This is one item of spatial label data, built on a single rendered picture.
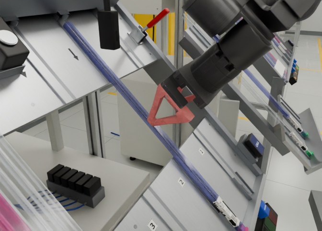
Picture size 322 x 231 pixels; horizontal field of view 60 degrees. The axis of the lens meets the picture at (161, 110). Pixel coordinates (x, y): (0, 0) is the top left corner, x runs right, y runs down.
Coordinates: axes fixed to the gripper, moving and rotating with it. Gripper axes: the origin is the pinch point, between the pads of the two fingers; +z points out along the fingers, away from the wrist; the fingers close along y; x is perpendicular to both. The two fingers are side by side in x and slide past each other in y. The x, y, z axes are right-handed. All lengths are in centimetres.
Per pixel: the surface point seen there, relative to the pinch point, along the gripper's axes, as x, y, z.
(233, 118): 16.0, -40.5, 9.5
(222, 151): 15.8, -14.9, 5.4
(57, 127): -18, -20, 51
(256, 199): 26.6, -9.8, 3.4
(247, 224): 26.6, -2.7, 4.1
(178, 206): 13.6, 6.8, 5.8
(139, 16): -110, -286, 127
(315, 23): 79, -761, 4
